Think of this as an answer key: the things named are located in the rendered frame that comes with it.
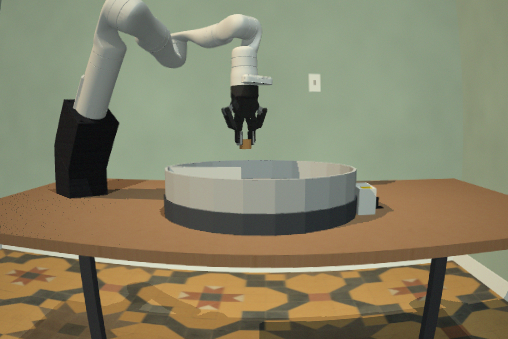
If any bronze bushing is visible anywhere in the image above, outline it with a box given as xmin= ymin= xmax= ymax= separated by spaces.
xmin=239 ymin=139 xmax=251 ymax=149

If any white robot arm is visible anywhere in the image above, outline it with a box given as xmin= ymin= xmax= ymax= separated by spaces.
xmin=73 ymin=0 xmax=272 ymax=119

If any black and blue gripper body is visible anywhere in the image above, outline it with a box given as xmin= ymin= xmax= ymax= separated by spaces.
xmin=230 ymin=85 xmax=259 ymax=118

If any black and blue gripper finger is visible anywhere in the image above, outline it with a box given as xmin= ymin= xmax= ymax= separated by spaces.
xmin=221 ymin=105 xmax=246 ymax=146
xmin=245 ymin=105 xmax=267 ymax=145

